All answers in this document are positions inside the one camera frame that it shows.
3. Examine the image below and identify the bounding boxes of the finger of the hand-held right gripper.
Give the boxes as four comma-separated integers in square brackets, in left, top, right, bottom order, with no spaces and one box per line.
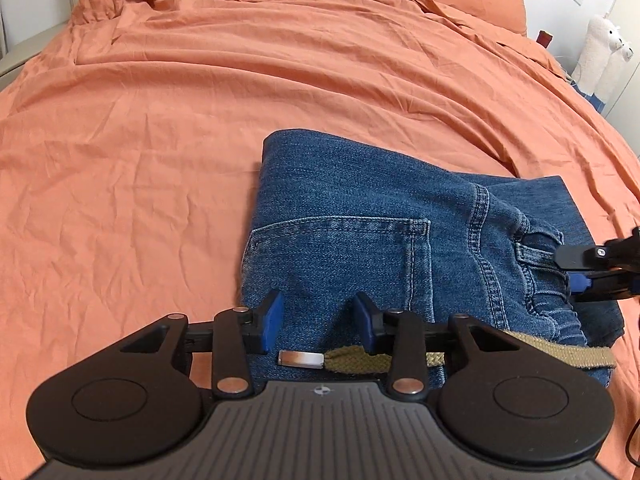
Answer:
[569,271,640,305]
[554,226,640,272]

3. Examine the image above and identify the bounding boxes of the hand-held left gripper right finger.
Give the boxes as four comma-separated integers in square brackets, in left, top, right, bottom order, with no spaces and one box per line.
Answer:
[352,292,507,397]

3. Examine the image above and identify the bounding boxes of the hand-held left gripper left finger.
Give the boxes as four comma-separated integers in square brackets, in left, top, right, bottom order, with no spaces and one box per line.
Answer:
[106,290,286,397]

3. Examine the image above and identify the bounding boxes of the blue denim pants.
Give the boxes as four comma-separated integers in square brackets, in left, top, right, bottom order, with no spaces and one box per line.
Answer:
[238,128,627,392]

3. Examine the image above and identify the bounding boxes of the white alpaca plush toy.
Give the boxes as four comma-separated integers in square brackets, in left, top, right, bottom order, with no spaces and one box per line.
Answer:
[572,12,619,97]
[594,37,637,112]

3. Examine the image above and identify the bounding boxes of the orange duvet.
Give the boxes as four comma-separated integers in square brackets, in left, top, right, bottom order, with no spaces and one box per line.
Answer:
[0,0,640,463]

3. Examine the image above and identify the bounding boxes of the beige bedside shelf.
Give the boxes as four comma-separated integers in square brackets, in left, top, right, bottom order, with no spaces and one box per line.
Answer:
[0,10,72,78]

